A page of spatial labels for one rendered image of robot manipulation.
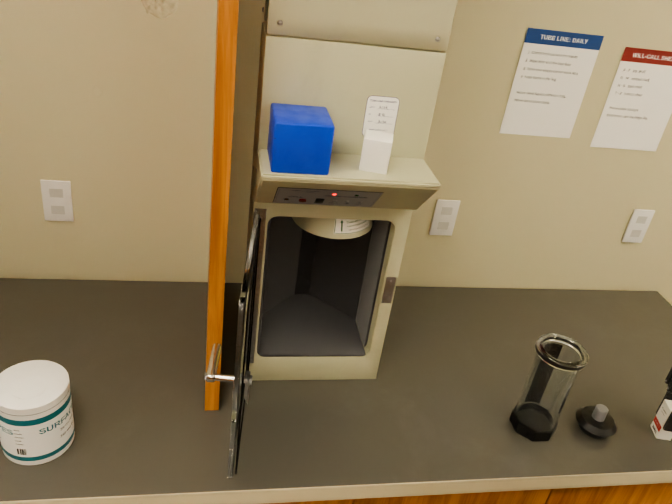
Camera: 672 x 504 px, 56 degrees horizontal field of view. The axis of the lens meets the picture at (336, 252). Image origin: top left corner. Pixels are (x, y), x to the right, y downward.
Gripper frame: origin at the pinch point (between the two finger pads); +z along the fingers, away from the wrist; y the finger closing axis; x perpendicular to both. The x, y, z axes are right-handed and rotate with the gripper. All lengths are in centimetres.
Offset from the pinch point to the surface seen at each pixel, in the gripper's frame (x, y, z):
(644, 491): -2.5, 8.7, 17.2
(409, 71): -74, -1, -67
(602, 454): -16.3, 9.9, 6.7
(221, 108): -103, 16, -60
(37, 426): -129, 37, -3
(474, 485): -46, 23, 8
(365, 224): -76, -5, -33
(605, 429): -15.7, 5.8, 3.1
